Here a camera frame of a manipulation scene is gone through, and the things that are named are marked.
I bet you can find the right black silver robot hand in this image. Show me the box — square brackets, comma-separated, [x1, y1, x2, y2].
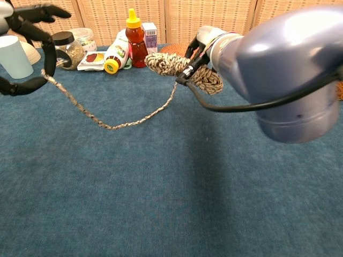
[183, 25, 225, 67]

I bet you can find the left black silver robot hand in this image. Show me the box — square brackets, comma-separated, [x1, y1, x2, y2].
[0, 0, 72, 97]

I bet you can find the beige brown braided rope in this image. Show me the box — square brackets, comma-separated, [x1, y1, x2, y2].
[41, 52, 225, 131]

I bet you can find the white bowl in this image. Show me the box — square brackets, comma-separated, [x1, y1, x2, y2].
[19, 40, 42, 65]

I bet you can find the glass jar black lid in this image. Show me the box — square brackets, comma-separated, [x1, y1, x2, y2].
[52, 31, 86, 71]

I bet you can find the bamboo folding screen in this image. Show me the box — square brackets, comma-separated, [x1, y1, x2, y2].
[0, 0, 343, 49]

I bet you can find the round woven coaster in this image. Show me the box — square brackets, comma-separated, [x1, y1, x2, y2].
[160, 43, 193, 58]

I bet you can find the pale blue plastic cup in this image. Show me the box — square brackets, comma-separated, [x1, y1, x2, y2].
[0, 35, 34, 80]

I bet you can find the red yellow snack packet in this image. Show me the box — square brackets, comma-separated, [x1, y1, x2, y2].
[77, 50, 106, 72]

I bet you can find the clear plastic tub with clips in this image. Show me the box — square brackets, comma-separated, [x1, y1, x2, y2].
[70, 27, 98, 52]

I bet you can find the small white purple carton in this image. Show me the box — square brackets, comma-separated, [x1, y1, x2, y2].
[141, 22, 159, 56]

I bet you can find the white bottle yellow cap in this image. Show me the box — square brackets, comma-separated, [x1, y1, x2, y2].
[103, 28, 130, 75]

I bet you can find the honey bear bottle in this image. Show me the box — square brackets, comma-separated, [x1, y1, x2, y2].
[125, 8, 150, 69]

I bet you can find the blue table mat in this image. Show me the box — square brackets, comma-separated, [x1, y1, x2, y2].
[0, 42, 343, 257]

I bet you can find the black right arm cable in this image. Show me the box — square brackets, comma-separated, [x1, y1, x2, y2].
[175, 57, 343, 113]

